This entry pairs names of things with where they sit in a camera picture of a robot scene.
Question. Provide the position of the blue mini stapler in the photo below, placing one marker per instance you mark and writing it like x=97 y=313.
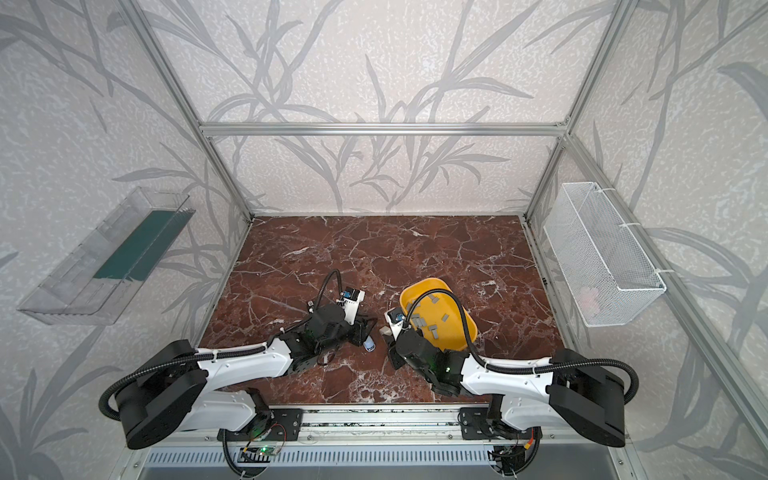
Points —
x=369 y=344

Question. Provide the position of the white wire mesh basket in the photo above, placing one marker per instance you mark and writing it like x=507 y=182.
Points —
x=609 y=275

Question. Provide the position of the grey slotted cable duct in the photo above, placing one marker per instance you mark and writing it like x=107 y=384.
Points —
x=440 y=455

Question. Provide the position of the clear plastic wall shelf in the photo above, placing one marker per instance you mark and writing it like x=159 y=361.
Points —
x=96 y=282

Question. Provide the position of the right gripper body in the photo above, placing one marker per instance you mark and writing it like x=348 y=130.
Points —
x=395 y=343

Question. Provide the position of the small green circuit board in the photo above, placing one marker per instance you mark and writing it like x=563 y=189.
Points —
x=262 y=454

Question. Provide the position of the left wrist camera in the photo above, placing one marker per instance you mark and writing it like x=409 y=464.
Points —
x=350 y=301

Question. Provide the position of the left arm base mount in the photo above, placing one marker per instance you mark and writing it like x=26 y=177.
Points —
x=277 y=425

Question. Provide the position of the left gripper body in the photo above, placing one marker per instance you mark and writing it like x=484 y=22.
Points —
x=355 y=328

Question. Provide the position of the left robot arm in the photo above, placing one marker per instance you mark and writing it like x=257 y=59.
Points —
x=182 y=388

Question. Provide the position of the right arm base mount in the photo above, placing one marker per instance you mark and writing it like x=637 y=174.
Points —
x=478 y=423

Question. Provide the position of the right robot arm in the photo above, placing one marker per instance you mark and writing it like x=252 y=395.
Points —
x=589 y=395

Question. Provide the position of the aluminium front rail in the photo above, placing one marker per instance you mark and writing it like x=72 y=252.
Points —
x=426 y=421

